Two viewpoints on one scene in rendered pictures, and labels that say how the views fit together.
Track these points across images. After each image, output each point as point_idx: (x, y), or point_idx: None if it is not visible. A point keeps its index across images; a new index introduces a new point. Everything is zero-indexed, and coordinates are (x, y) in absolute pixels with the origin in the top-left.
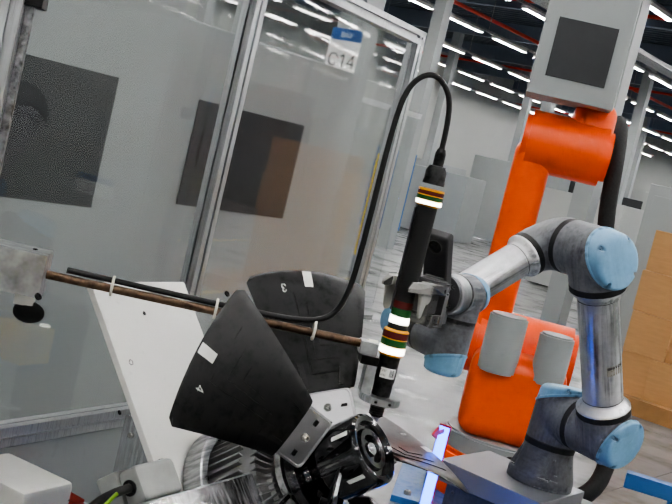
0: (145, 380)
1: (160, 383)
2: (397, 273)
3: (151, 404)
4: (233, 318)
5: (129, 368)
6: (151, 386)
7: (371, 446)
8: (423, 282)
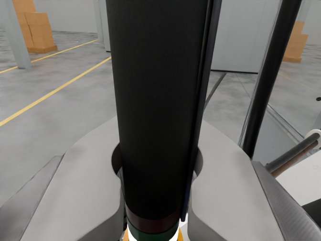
0: (306, 182)
1: (314, 199)
2: (273, 212)
3: (286, 189)
4: (213, 87)
5: (307, 166)
6: (304, 189)
7: (124, 233)
8: (107, 165)
